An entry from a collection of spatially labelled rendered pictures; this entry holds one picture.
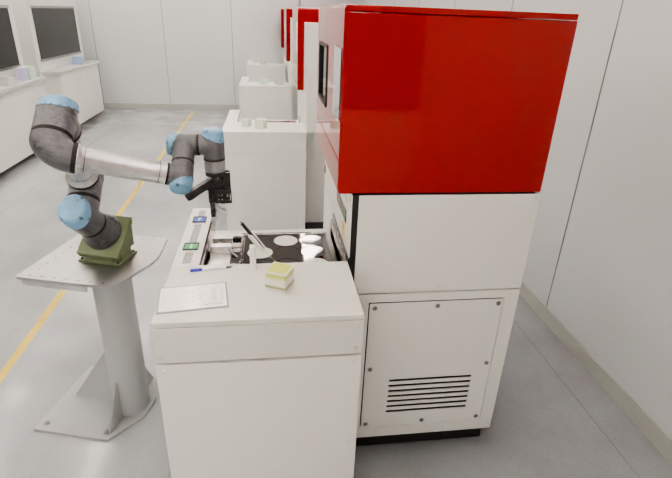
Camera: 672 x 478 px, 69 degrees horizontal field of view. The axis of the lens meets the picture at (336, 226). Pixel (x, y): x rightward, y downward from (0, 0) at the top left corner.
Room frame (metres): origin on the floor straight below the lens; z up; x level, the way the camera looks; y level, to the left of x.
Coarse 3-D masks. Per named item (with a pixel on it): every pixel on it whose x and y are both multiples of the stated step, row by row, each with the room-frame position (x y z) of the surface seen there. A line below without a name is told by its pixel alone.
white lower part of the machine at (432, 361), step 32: (512, 288) 1.68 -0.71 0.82; (384, 320) 1.59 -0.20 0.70; (416, 320) 1.61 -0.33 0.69; (448, 320) 1.63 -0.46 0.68; (480, 320) 1.65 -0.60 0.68; (512, 320) 1.67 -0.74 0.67; (384, 352) 1.59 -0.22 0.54; (416, 352) 1.61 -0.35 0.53; (448, 352) 1.63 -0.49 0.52; (480, 352) 1.65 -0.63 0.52; (384, 384) 1.59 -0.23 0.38; (416, 384) 1.62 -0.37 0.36; (448, 384) 1.64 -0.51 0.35; (480, 384) 1.66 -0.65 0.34; (384, 416) 1.60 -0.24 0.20; (416, 416) 1.62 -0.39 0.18; (448, 416) 1.64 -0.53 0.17; (480, 416) 1.66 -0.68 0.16
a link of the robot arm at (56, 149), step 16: (48, 128) 1.42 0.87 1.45; (32, 144) 1.40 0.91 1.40; (48, 144) 1.39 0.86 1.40; (64, 144) 1.41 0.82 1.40; (80, 144) 1.45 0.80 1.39; (48, 160) 1.39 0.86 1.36; (64, 160) 1.39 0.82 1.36; (80, 160) 1.42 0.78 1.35; (96, 160) 1.44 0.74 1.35; (112, 160) 1.46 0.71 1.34; (128, 160) 1.48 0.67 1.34; (144, 160) 1.51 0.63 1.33; (176, 160) 1.56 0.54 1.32; (192, 160) 1.59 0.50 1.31; (128, 176) 1.47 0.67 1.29; (144, 176) 1.48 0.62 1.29; (160, 176) 1.50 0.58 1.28; (176, 176) 1.52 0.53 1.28; (192, 176) 1.56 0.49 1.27; (176, 192) 1.52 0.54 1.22
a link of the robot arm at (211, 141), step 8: (208, 128) 1.67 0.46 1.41; (216, 128) 1.67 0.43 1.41; (200, 136) 1.64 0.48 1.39; (208, 136) 1.63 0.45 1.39; (216, 136) 1.64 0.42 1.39; (200, 144) 1.63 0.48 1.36; (208, 144) 1.63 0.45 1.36; (216, 144) 1.64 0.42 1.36; (200, 152) 1.63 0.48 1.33; (208, 152) 1.63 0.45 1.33; (216, 152) 1.63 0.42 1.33; (224, 152) 1.67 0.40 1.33; (208, 160) 1.63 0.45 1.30; (216, 160) 1.63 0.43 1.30
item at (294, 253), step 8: (248, 240) 1.84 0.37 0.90; (264, 240) 1.85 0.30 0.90; (272, 240) 1.85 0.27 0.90; (304, 240) 1.87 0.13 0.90; (312, 240) 1.87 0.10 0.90; (320, 240) 1.87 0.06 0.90; (248, 248) 1.77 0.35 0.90; (272, 248) 1.78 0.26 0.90; (280, 248) 1.78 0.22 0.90; (288, 248) 1.78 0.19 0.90; (296, 248) 1.79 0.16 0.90; (304, 248) 1.79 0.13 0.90; (312, 248) 1.79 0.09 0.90; (320, 248) 1.80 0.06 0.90; (248, 256) 1.70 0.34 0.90; (272, 256) 1.70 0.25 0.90; (280, 256) 1.71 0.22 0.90; (288, 256) 1.71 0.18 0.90; (296, 256) 1.71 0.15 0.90; (304, 256) 1.72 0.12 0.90; (312, 256) 1.72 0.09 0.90; (320, 256) 1.72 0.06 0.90; (328, 256) 1.72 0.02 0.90
